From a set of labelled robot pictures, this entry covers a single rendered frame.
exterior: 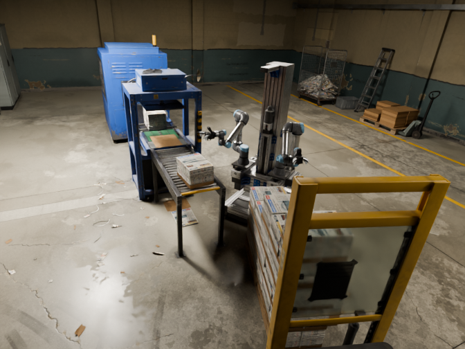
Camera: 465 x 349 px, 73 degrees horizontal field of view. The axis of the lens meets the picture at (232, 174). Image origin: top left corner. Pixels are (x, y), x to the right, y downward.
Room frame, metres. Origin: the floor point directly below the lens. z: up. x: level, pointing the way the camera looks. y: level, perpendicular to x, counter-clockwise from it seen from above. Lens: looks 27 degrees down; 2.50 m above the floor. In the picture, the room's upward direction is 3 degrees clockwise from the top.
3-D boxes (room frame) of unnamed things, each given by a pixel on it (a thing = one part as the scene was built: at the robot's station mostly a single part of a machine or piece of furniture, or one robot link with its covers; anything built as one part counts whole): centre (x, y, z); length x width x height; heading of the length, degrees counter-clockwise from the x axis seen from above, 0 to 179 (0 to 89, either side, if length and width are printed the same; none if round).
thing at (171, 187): (3.35, 0.83, 0.74); 1.34 x 0.05 x 0.12; 26
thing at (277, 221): (2.03, -0.55, 0.95); 0.38 x 0.29 x 0.23; 98
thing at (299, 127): (3.38, -0.70, 1.19); 0.15 x 0.12 x 0.55; 87
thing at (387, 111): (8.30, -4.12, 0.28); 1.20 x 0.83 x 0.57; 26
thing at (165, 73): (4.37, 1.06, 1.65); 0.60 x 0.45 x 0.20; 116
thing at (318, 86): (10.71, -2.68, 0.85); 1.21 x 0.83 x 1.71; 26
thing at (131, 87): (4.37, 1.06, 1.50); 0.94 x 0.68 x 0.10; 116
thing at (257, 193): (2.45, -0.48, 0.42); 1.17 x 0.39 x 0.83; 9
